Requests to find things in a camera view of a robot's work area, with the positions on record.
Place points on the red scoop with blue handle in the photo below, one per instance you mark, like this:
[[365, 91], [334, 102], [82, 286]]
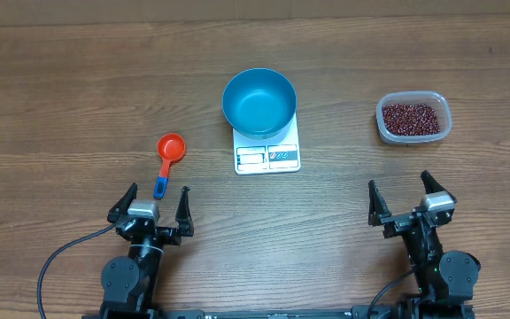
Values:
[[171, 148]]

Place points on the clear plastic container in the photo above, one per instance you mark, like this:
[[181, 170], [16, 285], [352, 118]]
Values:
[[433, 99]]

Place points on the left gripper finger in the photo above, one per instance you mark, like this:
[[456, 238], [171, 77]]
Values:
[[183, 215], [122, 205]]

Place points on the blue plastic bowl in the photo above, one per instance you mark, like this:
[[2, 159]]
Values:
[[259, 103]]

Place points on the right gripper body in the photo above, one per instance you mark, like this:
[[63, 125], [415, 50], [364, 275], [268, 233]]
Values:
[[397, 223]]

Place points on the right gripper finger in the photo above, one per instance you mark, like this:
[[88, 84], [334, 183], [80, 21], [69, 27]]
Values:
[[377, 206], [430, 183]]

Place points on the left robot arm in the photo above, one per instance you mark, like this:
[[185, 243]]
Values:
[[129, 282]]

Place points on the red beans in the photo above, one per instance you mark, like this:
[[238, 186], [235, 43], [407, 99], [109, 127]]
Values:
[[410, 120]]

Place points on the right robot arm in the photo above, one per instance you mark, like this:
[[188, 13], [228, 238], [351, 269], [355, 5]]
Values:
[[445, 280]]

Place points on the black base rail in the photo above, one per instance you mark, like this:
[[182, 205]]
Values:
[[277, 314]]

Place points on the white digital kitchen scale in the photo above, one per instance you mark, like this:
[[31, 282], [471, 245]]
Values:
[[276, 154]]

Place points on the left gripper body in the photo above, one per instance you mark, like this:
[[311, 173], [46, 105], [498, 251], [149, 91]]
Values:
[[168, 237]]

